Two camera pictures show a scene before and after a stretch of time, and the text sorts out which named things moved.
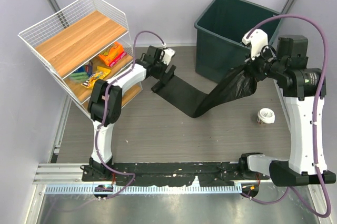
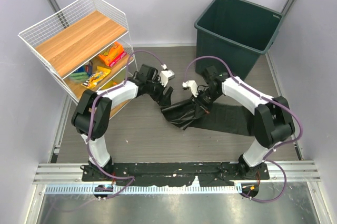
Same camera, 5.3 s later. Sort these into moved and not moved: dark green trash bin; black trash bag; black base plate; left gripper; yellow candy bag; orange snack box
Moved: black trash bag; left gripper
Not moved: black base plate; yellow candy bag; orange snack box; dark green trash bin
